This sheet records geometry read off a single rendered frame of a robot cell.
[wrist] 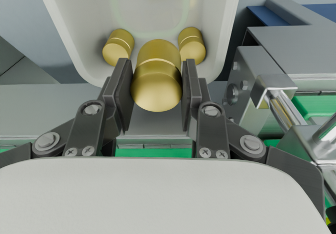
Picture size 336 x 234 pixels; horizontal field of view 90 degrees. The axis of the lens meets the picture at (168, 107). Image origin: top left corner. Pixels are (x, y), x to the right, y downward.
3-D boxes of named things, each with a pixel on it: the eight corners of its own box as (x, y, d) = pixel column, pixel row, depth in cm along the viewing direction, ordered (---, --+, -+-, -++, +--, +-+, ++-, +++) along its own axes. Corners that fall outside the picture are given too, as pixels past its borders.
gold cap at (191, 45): (173, 44, 25) (173, 59, 22) (186, 21, 23) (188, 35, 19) (193, 54, 26) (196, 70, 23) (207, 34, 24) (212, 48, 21)
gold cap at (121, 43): (113, 23, 23) (104, 37, 20) (138, 35, 24) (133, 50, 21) (107, 46, 25) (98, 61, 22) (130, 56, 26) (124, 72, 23)
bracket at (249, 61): (217, 102, 27) (227, 140, 22) (231, 45, 20) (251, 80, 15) (240, 102, 27) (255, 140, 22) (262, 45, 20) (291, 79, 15)
